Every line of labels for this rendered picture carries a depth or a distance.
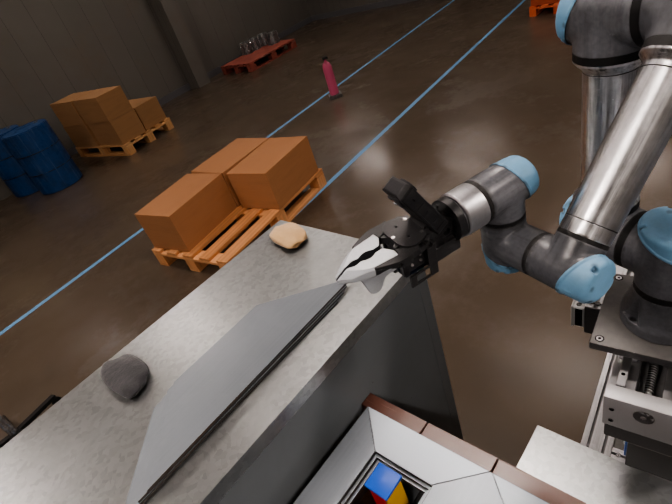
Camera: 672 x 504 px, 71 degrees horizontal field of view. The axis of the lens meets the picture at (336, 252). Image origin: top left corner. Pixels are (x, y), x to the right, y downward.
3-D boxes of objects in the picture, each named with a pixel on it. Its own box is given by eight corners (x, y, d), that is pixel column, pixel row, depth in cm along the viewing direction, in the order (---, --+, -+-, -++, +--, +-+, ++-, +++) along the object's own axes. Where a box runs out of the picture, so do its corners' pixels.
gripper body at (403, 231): (410, 292, 70) (471, 252, 73) (402, 250, 65) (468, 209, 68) (381, 266, 76) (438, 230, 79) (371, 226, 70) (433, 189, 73)
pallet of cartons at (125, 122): (129, 128, 807) (101, 78, 759) (177, 127, 722) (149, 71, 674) (79, 157, 749) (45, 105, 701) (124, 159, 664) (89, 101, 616)
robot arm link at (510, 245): (523, 292, 77) (518, 240, 71) (475, 264, 86) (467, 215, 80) (556, 268, 79) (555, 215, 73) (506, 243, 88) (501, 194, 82)
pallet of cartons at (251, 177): (252, 181, 472) (233, 137, 445) (328, 181, 423) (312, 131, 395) (158, 267, 387) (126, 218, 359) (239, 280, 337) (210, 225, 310)
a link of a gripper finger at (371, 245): (344, 302, 70) (393, 271, 72) (334, 274, 66) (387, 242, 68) (333, 291, 72) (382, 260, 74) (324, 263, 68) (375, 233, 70)
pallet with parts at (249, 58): (266, 50, 1019) (259, 32, 998) (298, 45, 962) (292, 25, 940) (222, 75, 940) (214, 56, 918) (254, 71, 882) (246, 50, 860)
